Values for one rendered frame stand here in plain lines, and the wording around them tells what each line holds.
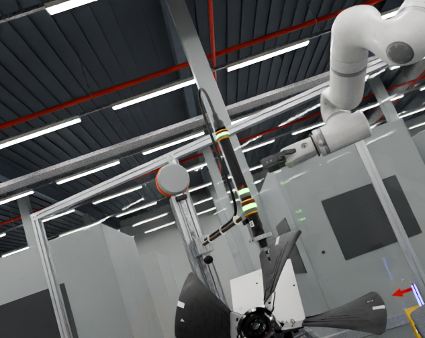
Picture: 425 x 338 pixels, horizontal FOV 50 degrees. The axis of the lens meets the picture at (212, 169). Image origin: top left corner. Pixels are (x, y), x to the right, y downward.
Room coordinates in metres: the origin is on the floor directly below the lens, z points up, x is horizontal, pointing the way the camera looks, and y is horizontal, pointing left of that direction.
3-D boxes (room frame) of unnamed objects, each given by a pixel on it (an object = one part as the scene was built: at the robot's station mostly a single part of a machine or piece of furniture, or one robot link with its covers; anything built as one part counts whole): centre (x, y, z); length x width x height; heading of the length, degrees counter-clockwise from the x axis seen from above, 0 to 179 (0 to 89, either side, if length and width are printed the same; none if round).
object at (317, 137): (1.32, -0.33, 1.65); 0.09 x 0.03 x 0.08; 167
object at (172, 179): (2.06, 0.19, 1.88); 0.17 x 0.15 x 0.16; 76
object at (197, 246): (1.97, 0.16, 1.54); 0.10 x 0.07 x 0.08; 21
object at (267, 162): (1.31, -0.18, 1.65); 0.07 x 0.03 x 0.03; 77
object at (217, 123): (1.39, -0.07, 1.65); 0.04 x 0.04 x 0.46
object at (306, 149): (1.34, -0.27, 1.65); 0.11 x 0.10 x 0.07; 77
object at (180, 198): (2.02, 0.18, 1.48); 0.05 x 0.03 x 0.62; 111
